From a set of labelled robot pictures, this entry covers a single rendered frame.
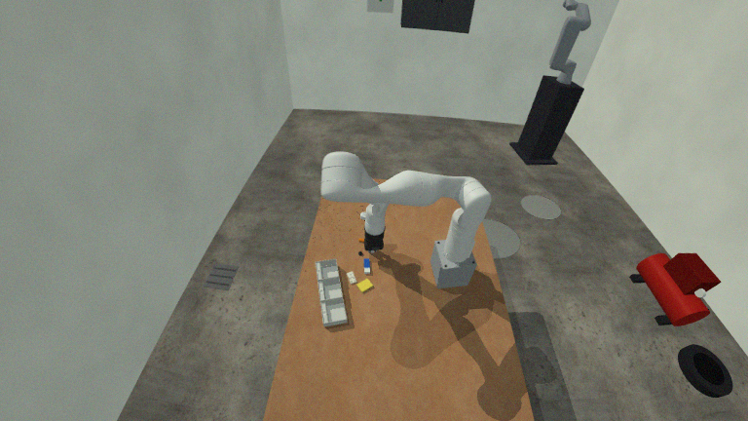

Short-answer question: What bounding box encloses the yellow sticky note pad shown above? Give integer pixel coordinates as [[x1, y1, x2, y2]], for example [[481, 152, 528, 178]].
[[356, 279, 373, 292]]

